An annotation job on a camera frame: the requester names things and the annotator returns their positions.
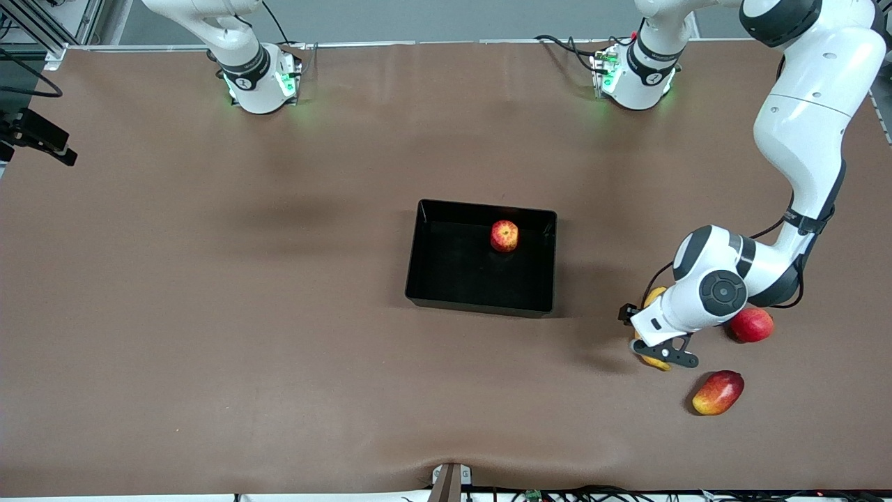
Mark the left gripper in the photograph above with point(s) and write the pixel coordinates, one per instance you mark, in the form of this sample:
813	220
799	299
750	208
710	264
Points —
629	314

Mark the yellow banana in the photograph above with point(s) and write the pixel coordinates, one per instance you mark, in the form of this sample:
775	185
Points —
655	363

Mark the red yellow striped apple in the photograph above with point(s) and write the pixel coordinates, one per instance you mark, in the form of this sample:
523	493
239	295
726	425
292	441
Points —
504	236

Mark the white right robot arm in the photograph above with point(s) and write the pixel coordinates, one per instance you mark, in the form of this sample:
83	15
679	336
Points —
244	56

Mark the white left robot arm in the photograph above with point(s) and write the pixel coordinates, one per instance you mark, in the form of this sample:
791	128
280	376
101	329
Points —
801	125

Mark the black rectangular plastic box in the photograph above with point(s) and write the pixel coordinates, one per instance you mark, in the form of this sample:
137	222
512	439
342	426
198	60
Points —
460	279

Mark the red yellow mango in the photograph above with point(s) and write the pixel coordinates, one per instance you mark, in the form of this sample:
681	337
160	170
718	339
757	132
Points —
718	392

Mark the pink red round fruit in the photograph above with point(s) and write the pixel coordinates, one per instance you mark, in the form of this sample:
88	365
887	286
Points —
754	326

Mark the brown metal mount post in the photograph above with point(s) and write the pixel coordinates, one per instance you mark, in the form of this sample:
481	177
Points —
449	484

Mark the aluminium frame rail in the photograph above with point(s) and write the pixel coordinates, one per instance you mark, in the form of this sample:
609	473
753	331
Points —
879	118

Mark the aluminium frame with black struts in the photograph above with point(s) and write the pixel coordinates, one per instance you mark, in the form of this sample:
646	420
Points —
42	35

